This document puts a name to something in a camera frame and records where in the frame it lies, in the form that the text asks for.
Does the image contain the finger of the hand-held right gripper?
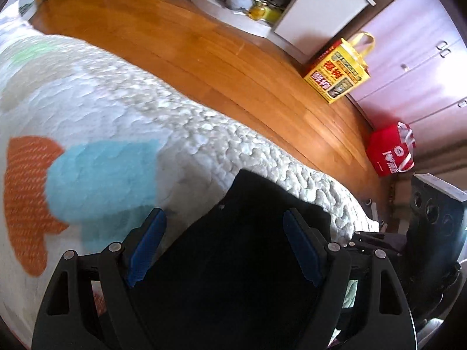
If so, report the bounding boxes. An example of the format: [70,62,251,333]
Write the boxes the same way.
[347,230,405,259]

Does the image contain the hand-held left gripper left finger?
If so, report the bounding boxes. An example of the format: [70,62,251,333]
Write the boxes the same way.
[32,207,167,350]

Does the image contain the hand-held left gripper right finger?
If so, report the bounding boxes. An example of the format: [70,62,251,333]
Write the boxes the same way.
[283,207,415,350]

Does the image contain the black pants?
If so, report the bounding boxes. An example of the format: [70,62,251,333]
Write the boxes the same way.
[128,169,351,350]

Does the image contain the red shopping bag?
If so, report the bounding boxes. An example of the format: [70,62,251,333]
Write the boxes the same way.
[366,121,417,178]

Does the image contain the white quilted printed blanket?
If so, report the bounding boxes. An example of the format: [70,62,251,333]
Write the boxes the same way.
[0,3,381,350]

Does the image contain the yellow printed shopping bag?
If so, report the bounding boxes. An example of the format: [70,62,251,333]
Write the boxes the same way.
[303,32,376,105]

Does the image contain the pink wardrobe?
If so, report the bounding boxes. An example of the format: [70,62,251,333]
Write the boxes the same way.
[346,0,467,165]

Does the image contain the white open cabinet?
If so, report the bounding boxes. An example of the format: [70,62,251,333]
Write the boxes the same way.
[160,0,377,63]

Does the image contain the yellow container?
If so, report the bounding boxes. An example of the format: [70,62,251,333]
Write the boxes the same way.
[248,3,282,22]

